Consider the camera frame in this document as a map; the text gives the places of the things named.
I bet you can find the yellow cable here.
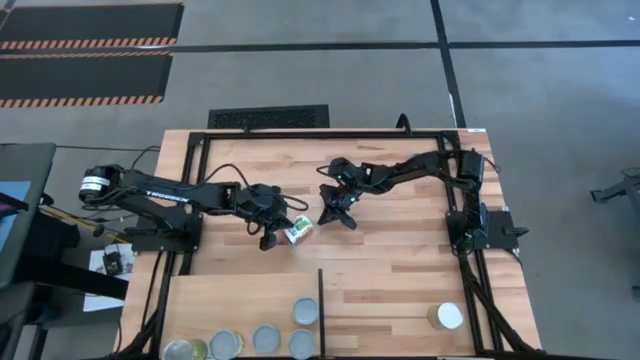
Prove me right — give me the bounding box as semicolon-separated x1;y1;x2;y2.
39;205;132;245

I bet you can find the black floor cable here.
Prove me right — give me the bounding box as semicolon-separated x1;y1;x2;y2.
130;144;162;174

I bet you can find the white paper sheet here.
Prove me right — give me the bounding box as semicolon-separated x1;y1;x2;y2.
81;243;136;314

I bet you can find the white lidded green can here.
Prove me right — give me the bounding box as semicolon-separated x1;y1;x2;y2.
160;338;209;360

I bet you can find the tall red white can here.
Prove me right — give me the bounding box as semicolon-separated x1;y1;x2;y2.
291;297;320;326

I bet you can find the small black device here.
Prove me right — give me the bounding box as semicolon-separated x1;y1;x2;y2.
102;250;124;276

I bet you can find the blue sheet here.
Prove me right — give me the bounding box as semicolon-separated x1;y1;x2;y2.
0;180;33;251

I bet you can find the black floor vent grille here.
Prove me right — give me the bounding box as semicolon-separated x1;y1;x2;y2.
207;104;331;130

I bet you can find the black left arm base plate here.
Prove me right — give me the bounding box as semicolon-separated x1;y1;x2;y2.
124;225;204;254

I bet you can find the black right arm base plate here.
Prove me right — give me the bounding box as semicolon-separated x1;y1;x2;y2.
446;209;530;252

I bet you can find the black table rig frame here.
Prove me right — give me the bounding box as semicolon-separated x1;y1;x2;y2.
117;128;539;360

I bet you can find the wooden shelf board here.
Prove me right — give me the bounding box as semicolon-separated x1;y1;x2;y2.
160;272;321;360

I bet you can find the grey desk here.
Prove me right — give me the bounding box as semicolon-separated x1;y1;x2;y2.
0;142;58;290

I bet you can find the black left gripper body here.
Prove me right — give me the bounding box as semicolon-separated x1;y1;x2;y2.
234;183;292;252

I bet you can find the black desk leg frame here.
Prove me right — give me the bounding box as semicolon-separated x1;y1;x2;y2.
0;207;130;360

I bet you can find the grey lidded can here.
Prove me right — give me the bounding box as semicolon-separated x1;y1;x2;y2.
252;324;282;354

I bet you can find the black tripod stand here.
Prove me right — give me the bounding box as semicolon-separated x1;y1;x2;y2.
589;166;640;212

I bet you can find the white lidded yellow can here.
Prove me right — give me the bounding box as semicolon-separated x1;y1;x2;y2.
427;301;465;331

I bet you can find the black hazard striped mat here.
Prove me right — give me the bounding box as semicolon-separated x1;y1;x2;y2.
0;51;175;109
0;2;185;51

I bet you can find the green peach labelled can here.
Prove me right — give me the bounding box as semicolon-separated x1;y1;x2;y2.
283;214;315;246

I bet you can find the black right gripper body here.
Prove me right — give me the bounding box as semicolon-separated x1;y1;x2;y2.
318;183;359;217

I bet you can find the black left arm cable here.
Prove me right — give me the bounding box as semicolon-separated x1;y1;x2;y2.
204;162;310;213

